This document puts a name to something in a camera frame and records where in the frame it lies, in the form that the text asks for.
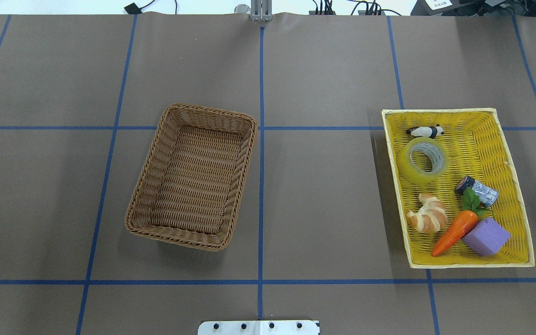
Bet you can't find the purple foam block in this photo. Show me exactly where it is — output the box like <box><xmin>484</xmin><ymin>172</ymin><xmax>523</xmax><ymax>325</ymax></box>
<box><xmin>461</xmin><ymin>218</ymin><xmax>512</xmax><ymax>257</ymax></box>

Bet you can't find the usb hub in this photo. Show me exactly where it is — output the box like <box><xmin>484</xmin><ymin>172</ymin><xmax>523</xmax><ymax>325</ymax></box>
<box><xmin>308</xmin><ymin>0</ymin><xmax>336</xmax><ymax>16</ymax></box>
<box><xmin>355</xmin><ymin>0</ymin><xmax>385</xmax><ymax>16</ymax></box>

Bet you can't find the yellow clear tape roll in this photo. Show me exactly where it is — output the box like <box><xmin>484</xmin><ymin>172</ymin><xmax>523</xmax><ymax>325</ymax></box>
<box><xmin>396</xmin><ymin>137</ymin><xmax>449</xmax><ymax>185</ymax></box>

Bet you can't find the toy orange carrot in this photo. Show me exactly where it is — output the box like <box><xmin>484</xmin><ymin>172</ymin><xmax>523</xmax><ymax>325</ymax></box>
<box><xmin>430</xmin><ymin>187</ymin><xmax>486</xmax><ymax>257</ymax></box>

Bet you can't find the brown table mat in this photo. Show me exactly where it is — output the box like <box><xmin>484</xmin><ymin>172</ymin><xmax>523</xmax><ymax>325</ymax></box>
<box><xmin>0</xmin><ymin>13</ymin><xmax>536</xmax><ymax>335</ymax></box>

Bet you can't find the panda figurine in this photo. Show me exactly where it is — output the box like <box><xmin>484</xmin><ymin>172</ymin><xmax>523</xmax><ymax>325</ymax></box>
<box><xmin>406</xmin><ymin>124</ymin><xmax>445</xmax><ymax>139</ymax></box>

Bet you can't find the black box with label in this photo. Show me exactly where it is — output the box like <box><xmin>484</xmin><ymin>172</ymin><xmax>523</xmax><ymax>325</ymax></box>
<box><xmin>410</xmin><ymin>0</ymin><xmax>485</xmax><ymax>16</ymax></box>

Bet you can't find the white metal base plate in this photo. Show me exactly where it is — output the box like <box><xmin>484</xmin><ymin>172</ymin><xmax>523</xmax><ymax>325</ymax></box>
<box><xmin>197</xmin><ymin>320</ymin><xmax>321</xmax><ymax>335</ymax></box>

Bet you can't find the aluminium frame post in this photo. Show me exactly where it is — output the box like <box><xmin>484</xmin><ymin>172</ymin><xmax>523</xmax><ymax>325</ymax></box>
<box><xmin>250</xmin><ymin>0</ymin><xmax>273</xmax><ymax>22</ymax></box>

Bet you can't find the left usb hub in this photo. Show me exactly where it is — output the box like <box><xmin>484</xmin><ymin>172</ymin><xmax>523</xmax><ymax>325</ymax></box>
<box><xmin>308</xmin><ymin>0</ymin><xmax>336</xmax><ymax>16</ymax></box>

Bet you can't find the toy croissant bread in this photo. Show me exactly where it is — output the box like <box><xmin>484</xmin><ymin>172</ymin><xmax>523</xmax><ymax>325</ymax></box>
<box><xmin>406</xmin><ymin>193</ymin><xmax>448</xmax><ymax>233</ymax></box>

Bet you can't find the brown wicker basket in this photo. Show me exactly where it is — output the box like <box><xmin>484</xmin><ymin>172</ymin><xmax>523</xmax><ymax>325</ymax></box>
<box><xmin>125</xmin><ymin>103</ymin><xmax>259</xmax><ymax>252</ymax></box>

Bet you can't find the yellow wicker basket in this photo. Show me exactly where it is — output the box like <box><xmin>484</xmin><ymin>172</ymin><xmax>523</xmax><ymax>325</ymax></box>
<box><xmin>382</xmin><ymin>108</ymin><xmax>535</xmax><ymax>269</ymax></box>

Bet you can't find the right usb hub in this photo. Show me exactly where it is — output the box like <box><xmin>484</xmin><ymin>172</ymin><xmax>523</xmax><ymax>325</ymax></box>
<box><xmin>355</xmin><ymin>0</ymin><xmax>385</xmax><ymax>16</ymax></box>

